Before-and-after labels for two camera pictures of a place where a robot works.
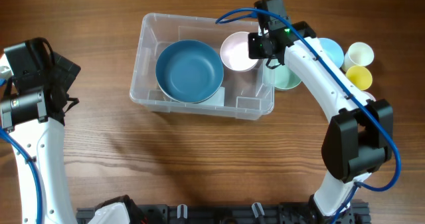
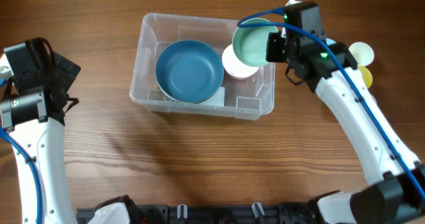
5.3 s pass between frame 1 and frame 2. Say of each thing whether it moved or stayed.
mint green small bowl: moved
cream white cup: stayed
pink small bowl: moved
